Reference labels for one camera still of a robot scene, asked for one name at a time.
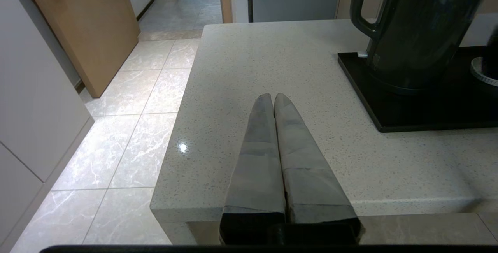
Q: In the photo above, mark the light wooden door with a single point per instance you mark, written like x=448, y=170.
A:
x=89, y=19

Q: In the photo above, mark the small white packet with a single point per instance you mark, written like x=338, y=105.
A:
x=362, y=54

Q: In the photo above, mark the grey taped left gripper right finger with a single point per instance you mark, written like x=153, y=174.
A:
x=307, y=175

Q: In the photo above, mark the black rectangular serving tray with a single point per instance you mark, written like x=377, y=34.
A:
x=389, y=105

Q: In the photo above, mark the black electric kettle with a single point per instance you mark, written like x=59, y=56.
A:
x=420, y=23

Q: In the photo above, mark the white storage cabinet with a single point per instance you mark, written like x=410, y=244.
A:
x=31, y=101

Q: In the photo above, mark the white saucer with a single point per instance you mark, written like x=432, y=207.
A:
x=482, y=74

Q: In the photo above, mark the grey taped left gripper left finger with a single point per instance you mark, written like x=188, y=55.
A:
x=256, y=167

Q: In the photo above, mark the black kettle base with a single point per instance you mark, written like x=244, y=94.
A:
x=404, y=85

